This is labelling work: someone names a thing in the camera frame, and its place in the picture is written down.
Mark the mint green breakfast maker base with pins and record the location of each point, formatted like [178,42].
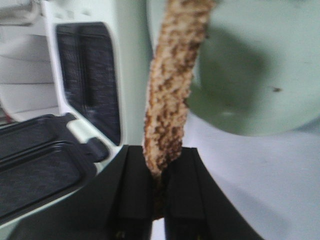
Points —
[99,53]

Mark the mint green round plate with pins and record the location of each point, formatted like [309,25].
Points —
[258,69]

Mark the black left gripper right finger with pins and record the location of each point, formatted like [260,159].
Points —
[196,208]

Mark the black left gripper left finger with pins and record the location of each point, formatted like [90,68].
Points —
[115,205]

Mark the bread slice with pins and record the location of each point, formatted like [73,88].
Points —
[182,31]

